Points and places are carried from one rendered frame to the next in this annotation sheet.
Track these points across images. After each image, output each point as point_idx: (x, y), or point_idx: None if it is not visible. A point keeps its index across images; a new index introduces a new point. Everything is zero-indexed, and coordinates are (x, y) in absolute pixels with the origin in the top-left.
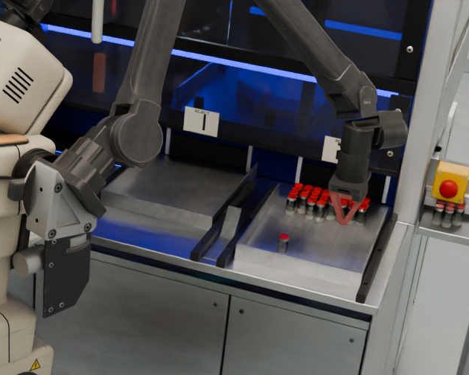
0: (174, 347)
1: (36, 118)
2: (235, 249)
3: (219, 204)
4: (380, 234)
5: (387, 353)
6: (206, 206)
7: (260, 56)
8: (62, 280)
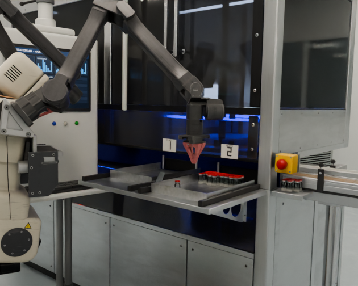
0: (165, 273)
1: (26, 93)
2: (151, 186)
3: None
4: None
5: (265, 274)
6: None
7: None
8: (40, 179)
